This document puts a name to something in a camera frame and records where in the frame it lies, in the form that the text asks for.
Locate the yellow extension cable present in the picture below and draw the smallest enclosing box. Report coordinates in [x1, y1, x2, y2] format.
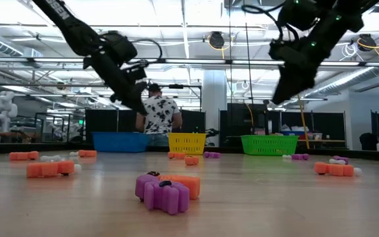
[296, 94, 310, 149]

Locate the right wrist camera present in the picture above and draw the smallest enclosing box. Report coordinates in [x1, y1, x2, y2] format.
[268, 38, 298, 66]

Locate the black gantry frame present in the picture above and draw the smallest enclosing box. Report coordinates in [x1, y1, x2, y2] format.
[148, 84, 203, 113]

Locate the black office chair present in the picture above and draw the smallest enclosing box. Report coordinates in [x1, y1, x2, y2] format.
[359, 132, 379, 151]

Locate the long ceiling light bar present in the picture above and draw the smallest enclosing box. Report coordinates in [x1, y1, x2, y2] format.
[0, 56, 379, 68]

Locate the blue plastic basket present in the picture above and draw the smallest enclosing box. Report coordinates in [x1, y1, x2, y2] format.
[91, 132, 150, 153]

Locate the black workcell frame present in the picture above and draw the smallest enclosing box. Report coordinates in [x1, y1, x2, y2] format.
[34, 111, 86, 143]

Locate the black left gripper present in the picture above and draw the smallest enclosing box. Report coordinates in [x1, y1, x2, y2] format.
[84, 52, 149, 115]

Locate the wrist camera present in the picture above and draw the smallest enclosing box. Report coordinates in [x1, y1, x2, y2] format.
[268, 38, 298, 66]
[122, 65, 148, 86]

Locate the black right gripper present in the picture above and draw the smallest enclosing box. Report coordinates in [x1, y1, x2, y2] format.
[271, 32, 328, 105]

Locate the person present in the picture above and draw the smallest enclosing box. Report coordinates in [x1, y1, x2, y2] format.
[134, 83, 184, 147]

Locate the black ceiling cable reel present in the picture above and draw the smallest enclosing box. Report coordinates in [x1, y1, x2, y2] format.
[208, 31, 226, 50]
[357, 33, 377, 53]

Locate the yellow plastic basket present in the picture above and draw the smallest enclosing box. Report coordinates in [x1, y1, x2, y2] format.
[168, 132, 207, 155]

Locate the blue storage bin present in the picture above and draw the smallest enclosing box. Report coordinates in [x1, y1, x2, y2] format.
[280, 130, 306, 137]

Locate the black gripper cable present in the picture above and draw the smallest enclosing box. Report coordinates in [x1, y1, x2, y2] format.
[132, 38, 163, 72]
[241, 2, 288, 42]

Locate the green plastic basket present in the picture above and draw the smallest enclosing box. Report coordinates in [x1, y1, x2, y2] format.
[240, 134, 299, 157]

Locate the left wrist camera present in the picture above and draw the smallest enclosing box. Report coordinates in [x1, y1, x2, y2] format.
[122, 65, 148, 86]

